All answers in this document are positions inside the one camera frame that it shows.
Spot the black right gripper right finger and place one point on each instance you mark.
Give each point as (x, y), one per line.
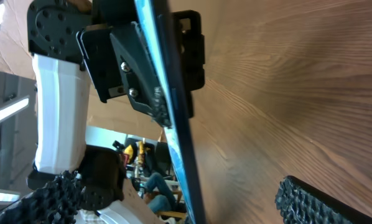
(301, 203)

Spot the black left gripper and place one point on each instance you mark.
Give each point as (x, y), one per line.
(116, 55)

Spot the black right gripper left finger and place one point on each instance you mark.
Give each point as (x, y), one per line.
(58, 201)

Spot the blue Galaxy smartphone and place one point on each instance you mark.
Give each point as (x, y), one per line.
(158, 28)

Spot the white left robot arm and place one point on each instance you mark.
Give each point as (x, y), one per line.
(63, 92)

